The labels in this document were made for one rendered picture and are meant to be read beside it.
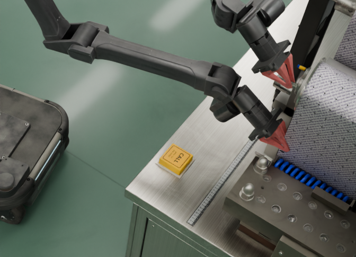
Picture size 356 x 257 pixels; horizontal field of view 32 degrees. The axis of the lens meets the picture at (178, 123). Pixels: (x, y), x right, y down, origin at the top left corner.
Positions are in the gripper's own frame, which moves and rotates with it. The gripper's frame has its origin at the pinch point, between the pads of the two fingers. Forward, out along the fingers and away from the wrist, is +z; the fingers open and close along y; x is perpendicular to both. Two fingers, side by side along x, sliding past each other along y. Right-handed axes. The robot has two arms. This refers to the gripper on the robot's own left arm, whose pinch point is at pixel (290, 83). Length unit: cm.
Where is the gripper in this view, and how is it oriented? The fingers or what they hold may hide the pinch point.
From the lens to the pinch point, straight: 155.6
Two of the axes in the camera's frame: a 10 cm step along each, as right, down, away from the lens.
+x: 6.0, -1.4, -7.9
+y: -5.5, 6.5, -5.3
